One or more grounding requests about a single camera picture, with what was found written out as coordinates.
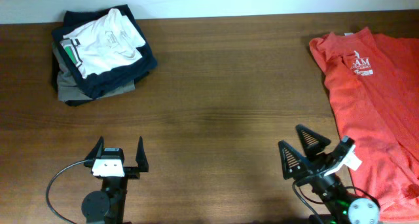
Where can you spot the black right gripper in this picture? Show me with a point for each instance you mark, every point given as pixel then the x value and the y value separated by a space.
pixel 304 165

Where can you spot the white folded t-shirt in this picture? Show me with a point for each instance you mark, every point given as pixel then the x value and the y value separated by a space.
pixel 104 44

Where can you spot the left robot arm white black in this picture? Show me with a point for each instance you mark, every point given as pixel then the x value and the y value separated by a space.
pixel 107 204

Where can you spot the navy folded garment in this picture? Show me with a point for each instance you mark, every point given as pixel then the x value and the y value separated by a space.
pixel 96 86

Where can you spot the red orange printed t-shirt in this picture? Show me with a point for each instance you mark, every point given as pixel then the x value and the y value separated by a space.
pixel 372 81

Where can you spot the grey folded garment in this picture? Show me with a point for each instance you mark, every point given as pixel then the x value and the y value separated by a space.
pixel 68 90

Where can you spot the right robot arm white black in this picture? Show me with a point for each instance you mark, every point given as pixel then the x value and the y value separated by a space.
pixel 354 205

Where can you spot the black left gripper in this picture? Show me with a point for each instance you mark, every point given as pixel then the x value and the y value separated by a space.
pixel 141 160

